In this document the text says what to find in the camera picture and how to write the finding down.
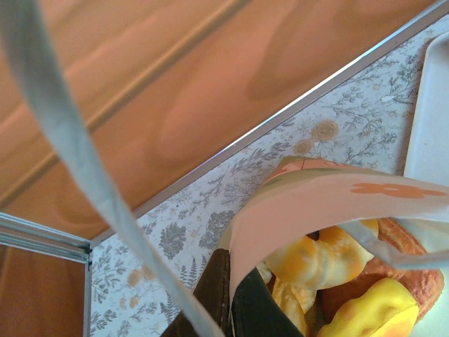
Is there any striped long fake bread roll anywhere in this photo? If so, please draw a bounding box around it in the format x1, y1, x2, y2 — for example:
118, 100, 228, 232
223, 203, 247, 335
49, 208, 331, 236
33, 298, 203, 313
264, 219, 380, 291

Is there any yellow ridged fake bread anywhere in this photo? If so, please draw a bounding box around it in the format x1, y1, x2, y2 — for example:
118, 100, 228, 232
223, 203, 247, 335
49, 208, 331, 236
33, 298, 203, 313
315, 277, 422, 337

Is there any aluminium side rail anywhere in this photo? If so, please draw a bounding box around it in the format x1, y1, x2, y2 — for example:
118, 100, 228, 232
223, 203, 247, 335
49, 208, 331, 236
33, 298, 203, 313
82, 259, 94, 337

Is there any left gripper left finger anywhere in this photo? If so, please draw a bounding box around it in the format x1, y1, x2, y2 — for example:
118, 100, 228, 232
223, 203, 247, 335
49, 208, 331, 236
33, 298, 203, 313
170, 248, 233, 337

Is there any floral table cover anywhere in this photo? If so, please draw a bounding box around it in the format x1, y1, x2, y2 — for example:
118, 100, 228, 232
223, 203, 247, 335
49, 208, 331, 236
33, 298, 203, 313
89, 13, 449, 337

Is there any brown fake croissant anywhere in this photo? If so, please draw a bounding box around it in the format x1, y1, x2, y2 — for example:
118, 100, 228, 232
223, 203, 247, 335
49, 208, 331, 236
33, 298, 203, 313
322, 217, 445, 324

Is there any pink rectangular tray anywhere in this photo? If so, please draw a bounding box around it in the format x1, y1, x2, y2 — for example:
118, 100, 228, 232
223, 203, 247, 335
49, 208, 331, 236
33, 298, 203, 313
402, 33, 449, 178

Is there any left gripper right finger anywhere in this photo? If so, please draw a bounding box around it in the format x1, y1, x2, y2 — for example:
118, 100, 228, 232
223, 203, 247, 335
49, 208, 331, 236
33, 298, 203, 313
233, 273, 304, 337

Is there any aluminium frame post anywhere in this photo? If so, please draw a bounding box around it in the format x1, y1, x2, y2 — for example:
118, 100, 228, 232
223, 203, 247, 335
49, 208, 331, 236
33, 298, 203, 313
0, 211, 93, 263

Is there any pumpkin shaped fake bun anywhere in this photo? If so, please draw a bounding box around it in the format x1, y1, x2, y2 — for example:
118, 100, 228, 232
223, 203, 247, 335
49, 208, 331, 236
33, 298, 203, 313
272, 277, 319, 337

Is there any floral paper bag with handles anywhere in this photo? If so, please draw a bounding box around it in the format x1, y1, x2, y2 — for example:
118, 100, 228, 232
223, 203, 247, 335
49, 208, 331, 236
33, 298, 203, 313
0, 0, 449, 337

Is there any aluminium back rail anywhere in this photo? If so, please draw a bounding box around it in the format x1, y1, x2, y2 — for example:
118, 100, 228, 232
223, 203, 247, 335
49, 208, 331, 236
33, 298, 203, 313
89, 0, 449, 249

